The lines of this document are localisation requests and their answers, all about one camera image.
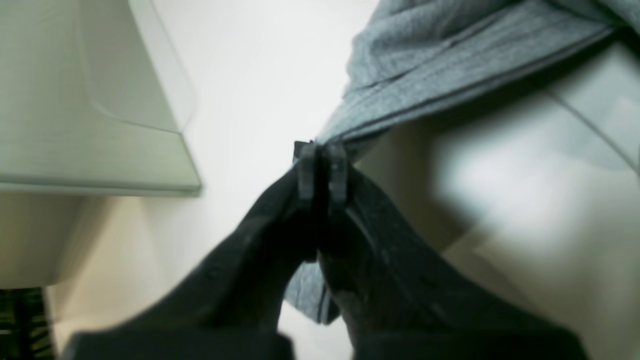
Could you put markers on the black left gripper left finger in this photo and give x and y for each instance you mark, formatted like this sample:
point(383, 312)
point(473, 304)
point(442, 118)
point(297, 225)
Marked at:
point(229, 306)

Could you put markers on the left white bin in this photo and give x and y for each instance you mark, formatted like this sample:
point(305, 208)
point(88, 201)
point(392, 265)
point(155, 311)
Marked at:
point(94, 100)

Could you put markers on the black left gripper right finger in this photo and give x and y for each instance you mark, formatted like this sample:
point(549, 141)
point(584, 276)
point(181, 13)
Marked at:
point(401, 300)

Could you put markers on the dark grey t-shirt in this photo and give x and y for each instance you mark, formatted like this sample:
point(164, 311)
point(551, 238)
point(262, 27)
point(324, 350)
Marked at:
point(507, 132)

